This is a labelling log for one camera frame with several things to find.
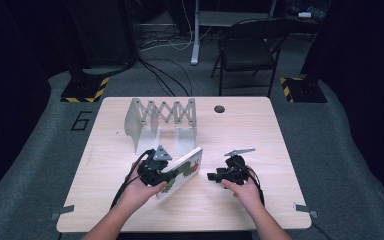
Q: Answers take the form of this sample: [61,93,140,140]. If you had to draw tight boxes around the grey desk top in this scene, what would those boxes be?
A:
[198,10,278,28]

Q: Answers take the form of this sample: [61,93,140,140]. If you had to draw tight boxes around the black yellow striped stand base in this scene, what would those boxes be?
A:
[60,76,110,104]
[278,76,329,104]

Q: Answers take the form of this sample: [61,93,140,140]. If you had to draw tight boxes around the black floor cables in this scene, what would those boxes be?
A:
[138,58,194,98]

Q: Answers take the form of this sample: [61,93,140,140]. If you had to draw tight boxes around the grey expandable metal book rack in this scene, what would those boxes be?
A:
[123,97,198,157]

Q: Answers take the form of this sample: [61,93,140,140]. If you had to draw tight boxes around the white desk leg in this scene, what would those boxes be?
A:
[190,0,202,66]

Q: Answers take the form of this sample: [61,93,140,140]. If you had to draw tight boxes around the grey metal table bracket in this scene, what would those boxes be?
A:
[49,204,76,221]
[292,202,319,220]

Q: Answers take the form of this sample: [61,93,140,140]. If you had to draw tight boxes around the person's right hand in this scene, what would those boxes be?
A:
[220,165,265,210]

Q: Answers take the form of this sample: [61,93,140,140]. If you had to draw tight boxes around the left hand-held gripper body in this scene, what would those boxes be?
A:
[137,144,174,187]

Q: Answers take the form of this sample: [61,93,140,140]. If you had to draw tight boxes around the hand-held gripper black cable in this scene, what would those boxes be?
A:
[109,149,155,210]
[245,165,267,207]

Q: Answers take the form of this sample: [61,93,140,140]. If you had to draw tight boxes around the left hand-held gripper black cable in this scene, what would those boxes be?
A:
[109,149,155,210]

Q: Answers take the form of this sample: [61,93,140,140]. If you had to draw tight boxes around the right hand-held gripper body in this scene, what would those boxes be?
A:
[217,147,257,186]

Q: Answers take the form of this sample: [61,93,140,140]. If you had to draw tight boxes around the black folding chair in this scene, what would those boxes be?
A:
[210,17,293,99]

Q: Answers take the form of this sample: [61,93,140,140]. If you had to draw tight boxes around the white floor cables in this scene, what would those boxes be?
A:
[139,0,215,53]

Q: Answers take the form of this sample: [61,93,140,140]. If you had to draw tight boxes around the right hand-held gripper black cable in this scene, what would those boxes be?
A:
[245,165,267,207]

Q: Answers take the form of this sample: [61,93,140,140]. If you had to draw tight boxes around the white caterpillar picture book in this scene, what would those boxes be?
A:
[155,146,204,201]

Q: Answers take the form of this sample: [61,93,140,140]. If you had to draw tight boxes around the person's left hand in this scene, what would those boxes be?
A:
[117,162,168,215]

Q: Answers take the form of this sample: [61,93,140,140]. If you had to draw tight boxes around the black cabinet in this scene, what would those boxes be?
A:
[64,0,140,68]

